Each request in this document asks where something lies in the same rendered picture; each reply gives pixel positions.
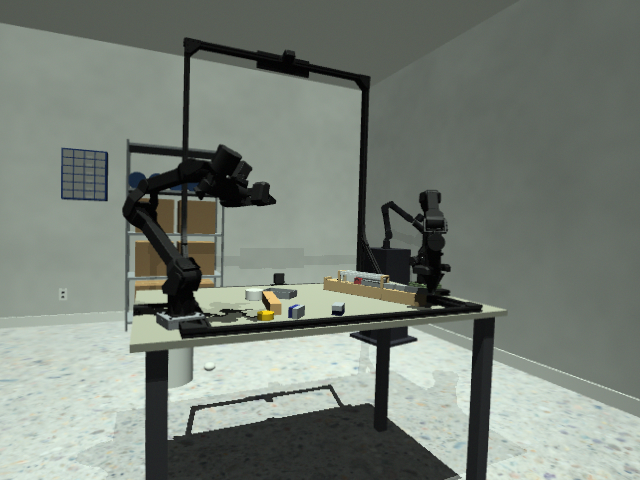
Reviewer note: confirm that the tan rectangular bar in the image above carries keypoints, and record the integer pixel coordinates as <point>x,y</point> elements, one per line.
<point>272,304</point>

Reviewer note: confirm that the yellow cylinder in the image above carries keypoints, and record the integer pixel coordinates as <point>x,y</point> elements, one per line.
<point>265,315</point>

